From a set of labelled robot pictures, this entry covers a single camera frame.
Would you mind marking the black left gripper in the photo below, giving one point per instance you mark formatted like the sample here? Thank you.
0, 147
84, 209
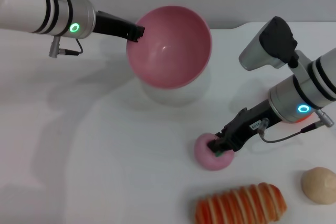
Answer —
110, 24

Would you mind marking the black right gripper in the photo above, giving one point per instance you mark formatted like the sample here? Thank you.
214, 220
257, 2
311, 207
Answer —
244, 127

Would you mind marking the pink toy peach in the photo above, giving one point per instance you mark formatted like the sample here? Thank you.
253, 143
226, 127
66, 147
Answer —
210, 161

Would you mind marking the pink plastic bowl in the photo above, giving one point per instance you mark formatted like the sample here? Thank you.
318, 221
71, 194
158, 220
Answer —
170, 58

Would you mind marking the orange striped bread loaf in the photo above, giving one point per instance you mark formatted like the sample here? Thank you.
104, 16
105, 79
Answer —
241, 203

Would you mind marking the orange toy fruit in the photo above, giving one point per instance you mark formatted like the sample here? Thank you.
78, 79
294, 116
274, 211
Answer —
304, 119

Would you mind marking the beige round bun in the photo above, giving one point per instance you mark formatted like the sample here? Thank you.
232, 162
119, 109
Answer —
320, 186

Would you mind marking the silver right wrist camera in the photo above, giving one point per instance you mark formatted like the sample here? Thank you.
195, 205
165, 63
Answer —
267, 45

